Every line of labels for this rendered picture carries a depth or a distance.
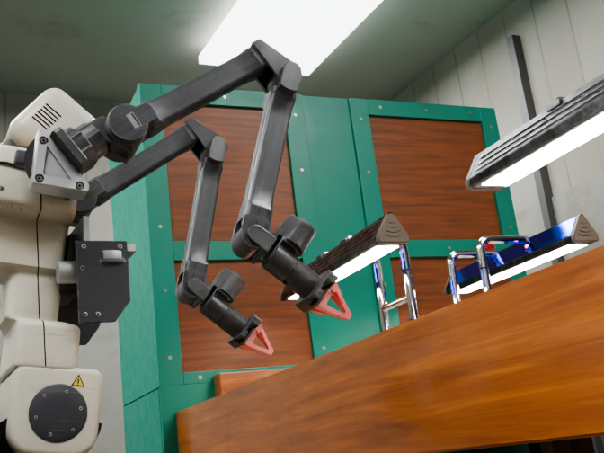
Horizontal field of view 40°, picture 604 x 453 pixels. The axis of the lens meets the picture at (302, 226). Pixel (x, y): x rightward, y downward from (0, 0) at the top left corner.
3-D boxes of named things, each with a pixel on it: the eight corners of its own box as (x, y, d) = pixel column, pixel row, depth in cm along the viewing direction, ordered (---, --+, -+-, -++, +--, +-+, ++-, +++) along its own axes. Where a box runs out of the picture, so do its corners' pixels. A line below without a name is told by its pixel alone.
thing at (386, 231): (379, 242, 187) (375, 211, 189) (279, 301, 241) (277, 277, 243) (410, 242, 190) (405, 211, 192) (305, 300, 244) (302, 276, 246)
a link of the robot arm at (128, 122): (254, 50, 186) (270, 25, 178) (291, 98, 186) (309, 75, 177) (89, 137, 163) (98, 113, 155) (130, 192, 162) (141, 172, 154)
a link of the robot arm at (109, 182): (190, 123, 223) (200, 106, 214) (221, 163, 223) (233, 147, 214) (49, 207, 200) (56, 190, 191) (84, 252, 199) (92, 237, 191)
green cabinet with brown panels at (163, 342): (160, 386, 236) (138, 82, 262) (122, 406, 285) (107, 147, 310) (543, 357, 291) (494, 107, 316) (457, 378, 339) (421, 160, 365)
